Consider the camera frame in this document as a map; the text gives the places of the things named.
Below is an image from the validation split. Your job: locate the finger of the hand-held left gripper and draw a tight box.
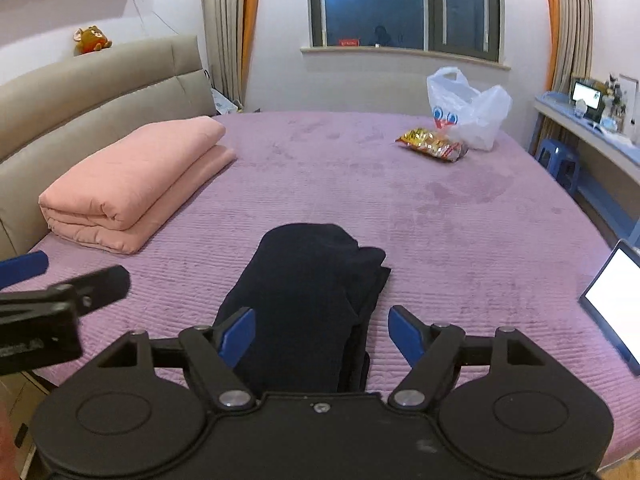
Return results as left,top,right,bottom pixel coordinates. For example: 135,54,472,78
0,265,132,318
0,251,50,289

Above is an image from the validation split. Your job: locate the beige orange curtain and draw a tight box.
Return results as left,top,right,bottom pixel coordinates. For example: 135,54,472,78
198,0,263,112
542,0,602,94

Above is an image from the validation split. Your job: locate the dark framed window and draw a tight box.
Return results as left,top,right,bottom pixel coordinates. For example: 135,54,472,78
305,0,504,62

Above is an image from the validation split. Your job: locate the orange plush toy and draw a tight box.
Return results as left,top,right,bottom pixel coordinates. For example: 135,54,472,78
73,26,113,56

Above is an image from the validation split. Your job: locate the white blue packet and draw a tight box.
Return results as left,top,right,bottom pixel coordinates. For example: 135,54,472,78
212,87,244,114

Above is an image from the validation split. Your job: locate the curved blue white desk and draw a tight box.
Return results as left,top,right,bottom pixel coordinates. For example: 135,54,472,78
532,91,640,247

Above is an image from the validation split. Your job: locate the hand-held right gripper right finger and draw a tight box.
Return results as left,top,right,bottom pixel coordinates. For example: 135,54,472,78
387,304,547,409

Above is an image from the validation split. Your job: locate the open laptop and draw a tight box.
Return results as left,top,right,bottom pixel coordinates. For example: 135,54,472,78
578,239,640,377

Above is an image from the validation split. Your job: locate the white plastic bag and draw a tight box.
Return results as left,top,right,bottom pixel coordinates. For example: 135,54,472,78
426,66,513,152

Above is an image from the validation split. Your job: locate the beige padded headboard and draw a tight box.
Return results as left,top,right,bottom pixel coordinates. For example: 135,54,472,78
0,35,219,262

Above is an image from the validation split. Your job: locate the clutter on desk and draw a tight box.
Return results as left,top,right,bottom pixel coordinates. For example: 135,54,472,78
602,73,640,135

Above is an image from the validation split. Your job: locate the folded pink quilt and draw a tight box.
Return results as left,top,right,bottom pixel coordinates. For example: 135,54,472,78
38,115,238,255

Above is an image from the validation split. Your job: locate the blue plastic stool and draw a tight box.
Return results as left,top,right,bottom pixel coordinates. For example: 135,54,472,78
534,138,582,192

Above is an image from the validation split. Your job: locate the dark navy striped hoodie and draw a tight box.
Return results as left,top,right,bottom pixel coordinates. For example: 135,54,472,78
212,222,392,394

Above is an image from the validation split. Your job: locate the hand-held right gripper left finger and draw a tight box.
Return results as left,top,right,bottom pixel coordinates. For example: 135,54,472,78
96,306,257,409

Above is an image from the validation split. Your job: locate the yellow red snack packet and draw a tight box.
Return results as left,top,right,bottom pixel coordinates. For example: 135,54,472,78
395,127,470,163

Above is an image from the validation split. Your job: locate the small lit screen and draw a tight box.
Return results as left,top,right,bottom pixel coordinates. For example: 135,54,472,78
571,79,604,112

